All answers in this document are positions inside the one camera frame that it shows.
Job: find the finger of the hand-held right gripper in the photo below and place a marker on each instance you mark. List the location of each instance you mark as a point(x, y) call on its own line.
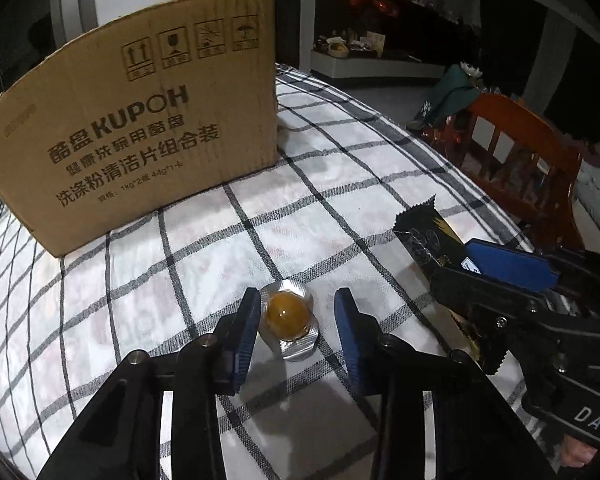
point(480, 290)
point(510, 265)

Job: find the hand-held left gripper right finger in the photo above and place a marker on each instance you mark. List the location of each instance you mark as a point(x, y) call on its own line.
point(351, 341)

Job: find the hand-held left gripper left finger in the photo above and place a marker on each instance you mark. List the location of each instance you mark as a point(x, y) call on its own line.
point(245, 346)

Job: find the black snack packet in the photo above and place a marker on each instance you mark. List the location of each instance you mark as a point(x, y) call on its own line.
point(430, 237)

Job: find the brown cardboard box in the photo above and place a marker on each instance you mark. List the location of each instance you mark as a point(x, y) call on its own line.
point(130, 135)

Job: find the person's right hand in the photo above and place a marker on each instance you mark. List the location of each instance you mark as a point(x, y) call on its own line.
point(577, 452)

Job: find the wooden chair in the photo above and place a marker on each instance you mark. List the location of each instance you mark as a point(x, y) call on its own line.
point(530, 160)

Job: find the checked tablecloth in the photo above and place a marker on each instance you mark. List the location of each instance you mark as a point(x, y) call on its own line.
point(330, 220)

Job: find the green cloth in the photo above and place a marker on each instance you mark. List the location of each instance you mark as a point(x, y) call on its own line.
point(447, 97)

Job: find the white flower ornament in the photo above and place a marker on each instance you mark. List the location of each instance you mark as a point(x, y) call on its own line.
point(471, 70)

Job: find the white low bench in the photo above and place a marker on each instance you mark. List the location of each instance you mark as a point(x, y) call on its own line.
point(380, 66)

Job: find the dark sideboard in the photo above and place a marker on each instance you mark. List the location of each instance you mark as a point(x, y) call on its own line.
point(430, 30)

